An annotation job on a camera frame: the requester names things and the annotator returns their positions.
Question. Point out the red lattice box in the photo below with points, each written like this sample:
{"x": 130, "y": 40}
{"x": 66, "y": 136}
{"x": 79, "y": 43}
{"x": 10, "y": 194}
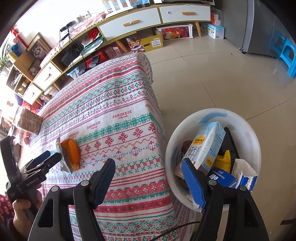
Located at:
{"x": 113, "y": 51}

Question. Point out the orange white box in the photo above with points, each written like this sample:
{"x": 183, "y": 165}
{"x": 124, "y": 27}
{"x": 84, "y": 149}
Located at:
{"x": 215, "y": 18}

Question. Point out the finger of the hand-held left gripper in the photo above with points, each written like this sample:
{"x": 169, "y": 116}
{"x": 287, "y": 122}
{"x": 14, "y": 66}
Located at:
{"x": 44, "y": 154}
{"x": 52, "y": 161}

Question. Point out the person's left hand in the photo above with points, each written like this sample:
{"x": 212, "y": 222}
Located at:
{"x": 20, "y": 215}

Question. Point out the orange snack packet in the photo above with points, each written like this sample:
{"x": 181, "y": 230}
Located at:
{"x": 71, "y": 150}

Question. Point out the dark wooden furniture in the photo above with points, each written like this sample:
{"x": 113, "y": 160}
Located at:
{"x": 290, "y": 221}

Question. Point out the black clip stand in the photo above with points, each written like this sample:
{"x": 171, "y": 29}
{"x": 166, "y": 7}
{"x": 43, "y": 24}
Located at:
{"x": 63, "y": 29}

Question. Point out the blue plastic stool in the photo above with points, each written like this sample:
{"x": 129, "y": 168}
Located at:
{"x": 286, "y": 62}

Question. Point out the white plastic bin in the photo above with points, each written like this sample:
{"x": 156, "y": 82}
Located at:
{"x": 245, "y": 139}

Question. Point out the framed picture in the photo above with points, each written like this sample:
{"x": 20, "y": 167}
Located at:
{"x": 38, "y": 49}

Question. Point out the silver refrigerator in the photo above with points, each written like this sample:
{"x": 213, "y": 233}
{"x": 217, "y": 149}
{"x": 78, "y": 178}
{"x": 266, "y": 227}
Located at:
{"x": 259, "y": 25}

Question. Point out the white drawer black knob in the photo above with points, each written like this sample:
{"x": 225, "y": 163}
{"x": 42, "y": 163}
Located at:
{"x": 46, "y": 76}
{"x": 32, "y": 93}

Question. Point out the wooden shelf unit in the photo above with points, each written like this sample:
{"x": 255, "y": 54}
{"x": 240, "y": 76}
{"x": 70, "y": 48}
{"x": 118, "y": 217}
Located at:
{"x": 20, "y": 60}

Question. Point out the red knot decoration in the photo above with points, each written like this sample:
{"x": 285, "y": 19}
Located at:
{"x": 16, "y": 34}

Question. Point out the red gift bag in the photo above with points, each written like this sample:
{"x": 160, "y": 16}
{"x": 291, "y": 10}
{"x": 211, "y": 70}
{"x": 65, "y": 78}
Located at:
{"x": 93, "y": 34}

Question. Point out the yellow wrapper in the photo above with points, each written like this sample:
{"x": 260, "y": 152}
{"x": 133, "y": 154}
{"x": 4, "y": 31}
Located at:
{"x": 223, "y": 161}

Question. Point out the green plant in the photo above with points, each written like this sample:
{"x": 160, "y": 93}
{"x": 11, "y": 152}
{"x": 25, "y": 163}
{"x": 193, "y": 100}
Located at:
{"x": 3, "y": 58}

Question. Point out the yellow cardboard box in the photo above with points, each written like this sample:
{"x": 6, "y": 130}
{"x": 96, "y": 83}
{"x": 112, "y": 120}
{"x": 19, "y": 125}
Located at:
{"x": 152, "y": 42}

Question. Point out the dark blue white carton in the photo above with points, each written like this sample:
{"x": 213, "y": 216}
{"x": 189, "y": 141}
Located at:
{"x": 222, "y": 178}

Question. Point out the printed decorated bag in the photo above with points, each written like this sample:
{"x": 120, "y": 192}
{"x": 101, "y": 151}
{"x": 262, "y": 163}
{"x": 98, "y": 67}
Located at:
{"x": 135, "y": 45}

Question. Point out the patterned tablecloth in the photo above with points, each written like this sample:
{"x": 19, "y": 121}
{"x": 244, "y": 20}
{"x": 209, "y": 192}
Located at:
{"x": 115, "y": 104}

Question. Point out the colourful map poster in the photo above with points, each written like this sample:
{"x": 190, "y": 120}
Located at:
{"x": 120, "y": 3}

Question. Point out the long wooden white cabinet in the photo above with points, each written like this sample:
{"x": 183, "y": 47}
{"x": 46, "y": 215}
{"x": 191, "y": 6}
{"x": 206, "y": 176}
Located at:
{"x": 138, "y": 12}

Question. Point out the blue white cardboard box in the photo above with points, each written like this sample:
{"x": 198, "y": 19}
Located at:
{"x": 216, "y": 31}

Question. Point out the brown woven basket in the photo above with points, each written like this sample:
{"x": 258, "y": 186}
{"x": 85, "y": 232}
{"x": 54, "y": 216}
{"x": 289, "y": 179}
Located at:
{"x": 29, "y": 121}

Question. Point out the light blue milk carton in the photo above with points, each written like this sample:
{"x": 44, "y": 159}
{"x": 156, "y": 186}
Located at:
{"x": 203, "y": 148}

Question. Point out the clear bag of oranges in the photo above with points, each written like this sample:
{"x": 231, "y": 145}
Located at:
{"x": 26, "y": 140}

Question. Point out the white storage box red print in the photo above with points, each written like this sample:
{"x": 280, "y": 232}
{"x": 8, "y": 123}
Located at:
{"x": 175, "y": 32}

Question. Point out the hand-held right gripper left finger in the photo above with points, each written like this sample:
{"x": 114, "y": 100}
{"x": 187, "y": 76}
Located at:
{"x": 106, "y": 180}

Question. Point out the black electronic box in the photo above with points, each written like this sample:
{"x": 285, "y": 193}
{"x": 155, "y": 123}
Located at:
{"x": 69, "y": 58}

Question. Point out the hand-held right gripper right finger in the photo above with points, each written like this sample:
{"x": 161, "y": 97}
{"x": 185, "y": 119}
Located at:
{"x": 193, "y": 183}

